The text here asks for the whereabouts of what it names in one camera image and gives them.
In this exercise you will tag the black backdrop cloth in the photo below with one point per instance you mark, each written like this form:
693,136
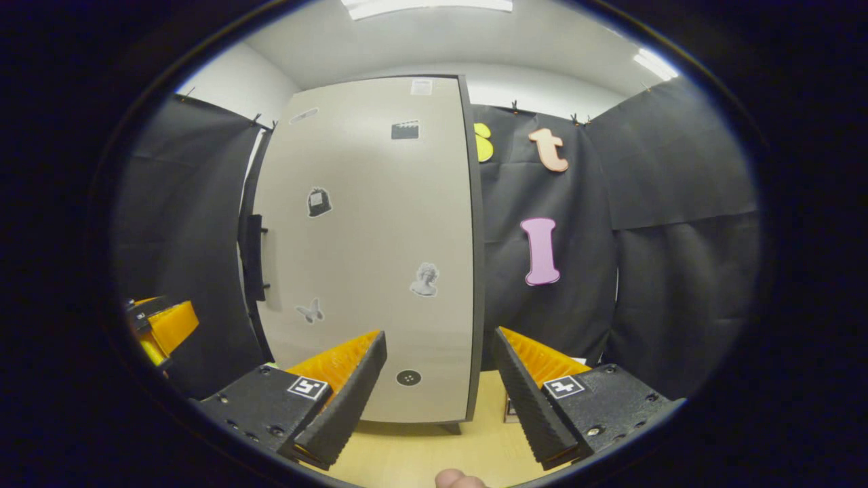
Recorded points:
678,271

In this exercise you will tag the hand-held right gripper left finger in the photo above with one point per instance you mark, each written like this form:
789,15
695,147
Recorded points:
349,407

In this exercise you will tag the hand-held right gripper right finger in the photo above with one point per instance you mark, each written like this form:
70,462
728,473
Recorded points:
529,407

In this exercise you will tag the beige cabinet door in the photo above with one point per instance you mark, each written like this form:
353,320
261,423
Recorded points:
366,237

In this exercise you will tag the dark book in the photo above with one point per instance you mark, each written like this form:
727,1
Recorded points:
510,410

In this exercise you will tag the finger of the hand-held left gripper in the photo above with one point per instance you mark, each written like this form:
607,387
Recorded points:
173,325
146,305

